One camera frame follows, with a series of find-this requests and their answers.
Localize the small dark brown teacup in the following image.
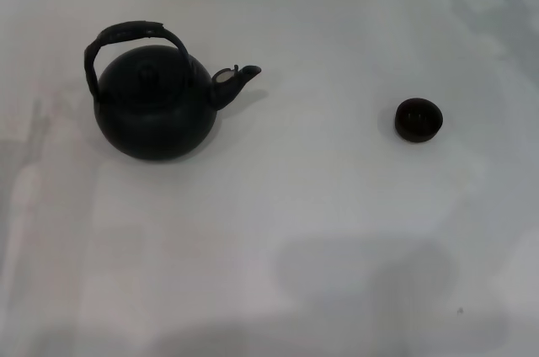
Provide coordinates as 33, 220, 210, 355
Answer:
394, 97, 445, 143

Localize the black round teapot with handle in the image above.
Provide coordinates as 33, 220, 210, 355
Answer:
83, 19, 263, 163

